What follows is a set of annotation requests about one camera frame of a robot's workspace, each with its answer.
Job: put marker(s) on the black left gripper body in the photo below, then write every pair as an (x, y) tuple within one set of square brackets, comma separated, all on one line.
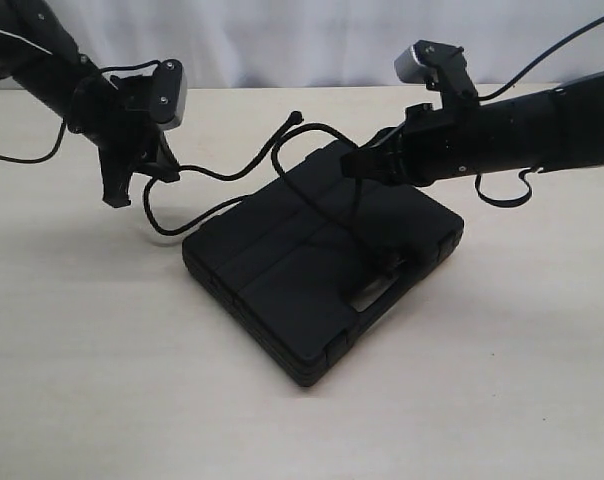
[(112, 112)]

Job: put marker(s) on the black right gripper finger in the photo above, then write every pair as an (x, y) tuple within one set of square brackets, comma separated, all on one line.
[(375, 159)]

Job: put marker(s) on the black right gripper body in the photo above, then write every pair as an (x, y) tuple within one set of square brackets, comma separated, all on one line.
[(425, 148)]

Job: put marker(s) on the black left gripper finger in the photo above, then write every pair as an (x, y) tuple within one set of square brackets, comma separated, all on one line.
[(116, 175), (164, 165)]

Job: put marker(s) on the black plastic tool case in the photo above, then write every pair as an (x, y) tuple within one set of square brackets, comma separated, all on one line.
[(287, 276)]

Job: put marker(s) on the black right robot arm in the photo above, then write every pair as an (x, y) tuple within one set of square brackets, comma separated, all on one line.
[(556, 129)]

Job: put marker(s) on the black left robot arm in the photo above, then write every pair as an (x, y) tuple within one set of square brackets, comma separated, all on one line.
[(41, 56)]

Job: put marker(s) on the white backdrop curtain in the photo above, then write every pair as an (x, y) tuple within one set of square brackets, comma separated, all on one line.
[(243, 44)]

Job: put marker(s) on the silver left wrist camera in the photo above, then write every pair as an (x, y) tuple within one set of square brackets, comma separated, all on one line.
[(156, 89)]

